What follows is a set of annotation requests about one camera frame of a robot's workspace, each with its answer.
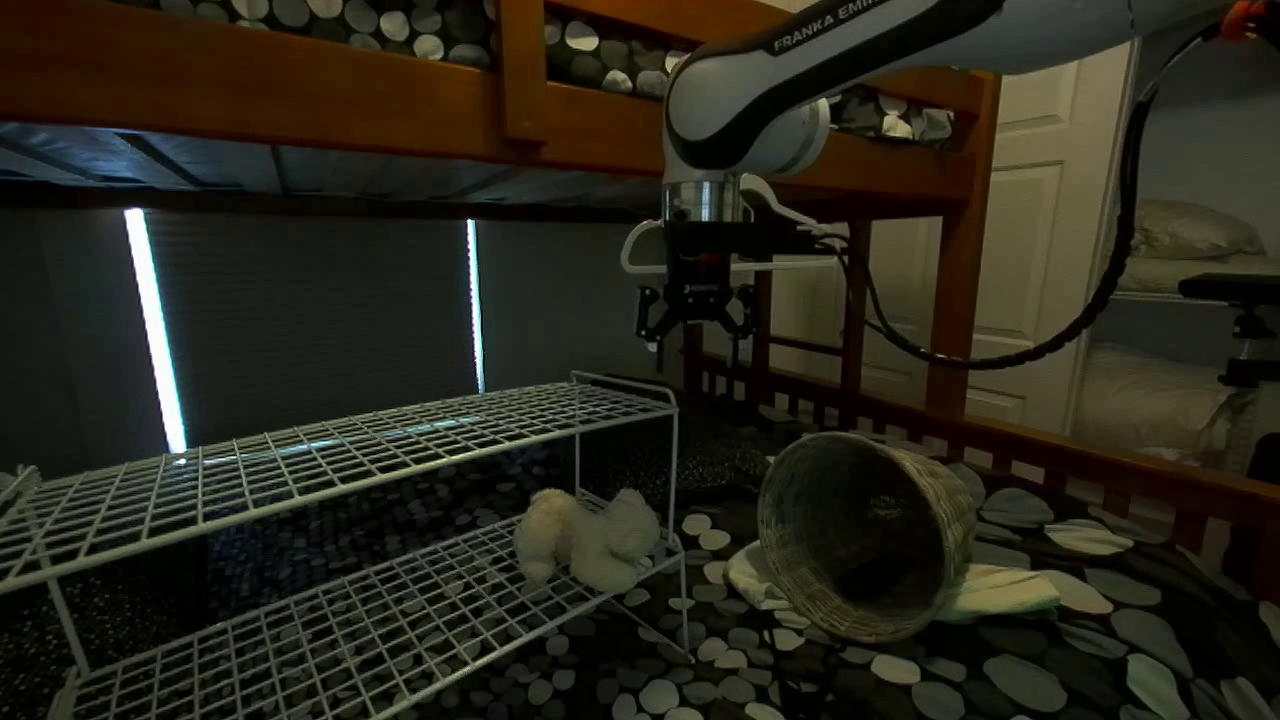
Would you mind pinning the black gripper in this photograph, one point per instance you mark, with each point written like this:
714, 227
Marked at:
705, 266

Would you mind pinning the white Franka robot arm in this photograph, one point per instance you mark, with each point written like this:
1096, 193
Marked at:
855, 67

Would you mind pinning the cream plush toy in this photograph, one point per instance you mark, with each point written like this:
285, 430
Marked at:
594, 542

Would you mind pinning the spotted bunk mattress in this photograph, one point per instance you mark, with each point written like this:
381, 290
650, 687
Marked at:
624, 60

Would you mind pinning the grey wicker basket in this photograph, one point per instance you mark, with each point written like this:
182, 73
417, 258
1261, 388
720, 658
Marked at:
865, 532

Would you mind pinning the white panel door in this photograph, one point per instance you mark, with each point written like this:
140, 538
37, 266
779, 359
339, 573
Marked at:
1043, 242

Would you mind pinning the dark window blind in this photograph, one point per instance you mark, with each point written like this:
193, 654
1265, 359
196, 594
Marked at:
305, 321

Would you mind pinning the white cloth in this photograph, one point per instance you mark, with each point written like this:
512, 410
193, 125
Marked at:
1000, 591

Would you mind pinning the black spotted bedspread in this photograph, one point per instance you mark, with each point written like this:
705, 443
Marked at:
1015, 667

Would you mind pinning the white pillow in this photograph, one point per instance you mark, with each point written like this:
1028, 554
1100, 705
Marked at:
1194, 230

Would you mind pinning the black stool seat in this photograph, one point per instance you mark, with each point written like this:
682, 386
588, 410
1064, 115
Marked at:
1232, 290

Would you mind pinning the wooden bunk bed frame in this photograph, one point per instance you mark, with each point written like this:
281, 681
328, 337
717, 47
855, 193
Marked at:
266, 83

